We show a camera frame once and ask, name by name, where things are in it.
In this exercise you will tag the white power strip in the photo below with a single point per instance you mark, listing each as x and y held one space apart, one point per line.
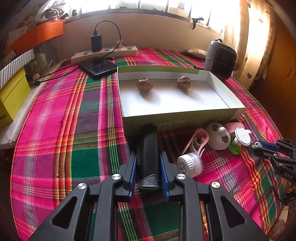
124 51

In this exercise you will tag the black rectangular device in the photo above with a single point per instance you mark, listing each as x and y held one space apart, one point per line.
149 150

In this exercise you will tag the small white jar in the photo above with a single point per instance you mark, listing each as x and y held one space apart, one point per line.
187 163

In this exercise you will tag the black charger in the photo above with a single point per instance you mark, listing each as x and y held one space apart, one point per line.
96 42

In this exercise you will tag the pink rounded gadget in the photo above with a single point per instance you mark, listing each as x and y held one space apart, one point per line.
234 126

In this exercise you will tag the grey space heater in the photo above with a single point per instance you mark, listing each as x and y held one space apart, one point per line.
219 60

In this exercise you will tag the black hook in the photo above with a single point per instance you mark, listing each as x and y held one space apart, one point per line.
196 20

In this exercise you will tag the pale mushroom-shaped ornament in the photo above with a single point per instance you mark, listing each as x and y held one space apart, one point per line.
216 139

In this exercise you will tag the black phone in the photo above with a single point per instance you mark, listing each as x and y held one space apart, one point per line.
98 67

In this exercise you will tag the yellow box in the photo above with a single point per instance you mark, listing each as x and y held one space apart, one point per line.
13 97

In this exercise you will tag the patterned curtain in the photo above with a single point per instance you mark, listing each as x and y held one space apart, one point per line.
259 46

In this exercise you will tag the striped white box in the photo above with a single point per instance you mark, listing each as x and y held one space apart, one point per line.
13 67

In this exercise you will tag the pink clip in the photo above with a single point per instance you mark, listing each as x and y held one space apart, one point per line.
191 141

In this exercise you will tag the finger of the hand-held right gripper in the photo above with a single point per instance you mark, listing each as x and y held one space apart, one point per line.
268 146
270 155

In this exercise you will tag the green and white gadget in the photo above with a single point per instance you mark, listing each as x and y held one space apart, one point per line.
242 138

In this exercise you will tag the small black cylinder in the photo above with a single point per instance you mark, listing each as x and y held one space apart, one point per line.
199 67

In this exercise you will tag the plaid cloth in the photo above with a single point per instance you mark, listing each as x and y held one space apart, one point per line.
69 115

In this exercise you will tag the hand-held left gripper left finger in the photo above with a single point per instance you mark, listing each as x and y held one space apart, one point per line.
132 176

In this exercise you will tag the white shallow cardboard box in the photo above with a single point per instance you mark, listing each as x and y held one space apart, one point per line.
166 99

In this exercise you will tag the brown walnut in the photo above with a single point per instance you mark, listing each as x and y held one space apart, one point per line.
184 81
144 84

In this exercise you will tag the orange tank lid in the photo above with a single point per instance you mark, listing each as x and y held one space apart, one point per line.
39 32

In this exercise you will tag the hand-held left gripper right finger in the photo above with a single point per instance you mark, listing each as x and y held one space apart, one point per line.
164 176

